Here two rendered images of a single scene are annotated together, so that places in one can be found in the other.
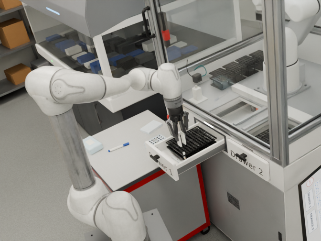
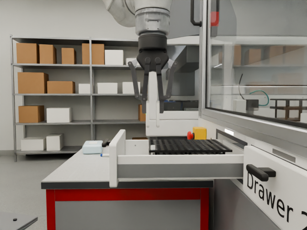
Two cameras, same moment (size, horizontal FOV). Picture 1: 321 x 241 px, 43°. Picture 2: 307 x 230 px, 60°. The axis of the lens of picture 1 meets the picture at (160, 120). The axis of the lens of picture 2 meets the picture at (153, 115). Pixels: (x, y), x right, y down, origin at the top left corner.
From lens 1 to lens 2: 1.60 m
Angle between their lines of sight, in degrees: 35
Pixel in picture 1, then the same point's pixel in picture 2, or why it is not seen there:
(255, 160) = (295, 182)
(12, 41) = (143, 116)
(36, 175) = not seen: hidden behind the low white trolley
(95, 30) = not seen: hidden behind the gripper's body
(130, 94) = (172, 123)
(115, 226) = not seen: outside the picture
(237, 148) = (259, 159)
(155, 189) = (115, 221)
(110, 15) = (173, 24)
